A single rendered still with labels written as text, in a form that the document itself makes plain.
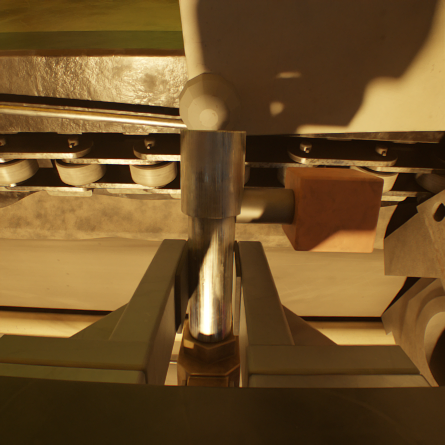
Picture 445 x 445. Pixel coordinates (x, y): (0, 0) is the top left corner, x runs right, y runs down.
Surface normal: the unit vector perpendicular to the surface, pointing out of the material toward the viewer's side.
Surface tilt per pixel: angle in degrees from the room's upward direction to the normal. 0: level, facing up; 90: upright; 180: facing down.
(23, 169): 55
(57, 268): 0
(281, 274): 0
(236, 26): 0
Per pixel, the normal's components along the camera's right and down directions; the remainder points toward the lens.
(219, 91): 0.42, -0.08
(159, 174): 0.41, 0.61
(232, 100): 0.70, 0.15
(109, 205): -0.01, 0.51
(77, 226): 0.02, 0.02
